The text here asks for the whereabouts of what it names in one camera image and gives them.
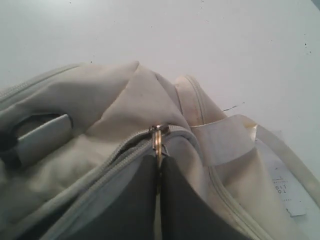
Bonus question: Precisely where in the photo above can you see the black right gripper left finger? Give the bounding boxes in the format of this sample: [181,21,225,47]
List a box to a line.
[60,155,158,240]

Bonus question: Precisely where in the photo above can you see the beige fabric duffel bag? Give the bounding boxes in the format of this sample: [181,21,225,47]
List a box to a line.
[0,62,320,240]

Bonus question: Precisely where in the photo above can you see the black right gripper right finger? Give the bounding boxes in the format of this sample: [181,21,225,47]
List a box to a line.
[160,156,248,240]

